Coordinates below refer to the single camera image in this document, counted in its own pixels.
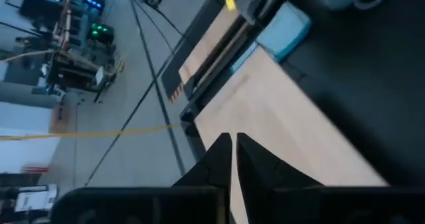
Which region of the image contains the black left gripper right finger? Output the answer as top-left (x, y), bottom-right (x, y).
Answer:
top-left (236, 132), bottom-right (425, 224)

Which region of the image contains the black aluminium frame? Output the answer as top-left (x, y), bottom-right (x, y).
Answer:
top-left (179, 4), bottom-right (276, 125)

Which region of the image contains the black hazard-striped floor mat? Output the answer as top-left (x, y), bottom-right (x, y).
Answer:
top-left (160, 0), bottom-right (230, 104)

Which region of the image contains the wooden shelf with black legs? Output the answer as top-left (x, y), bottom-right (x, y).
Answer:
top-left (194, 45), bottom-right (390, 224)

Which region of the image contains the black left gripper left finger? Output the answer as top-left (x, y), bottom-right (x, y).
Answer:
top-left (49, 132), bottom-right (233, 224)

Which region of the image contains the yellow cable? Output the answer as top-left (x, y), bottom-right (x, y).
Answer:
top-left (0, 123), bottom-right (183, 142)

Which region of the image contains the blue packet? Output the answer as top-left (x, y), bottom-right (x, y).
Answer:
top-left (230, 0), bottom-right (313, 74)

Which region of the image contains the computer with green lights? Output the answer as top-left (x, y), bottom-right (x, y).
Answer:
top-left (86, 21), bottom-right (116, 46)

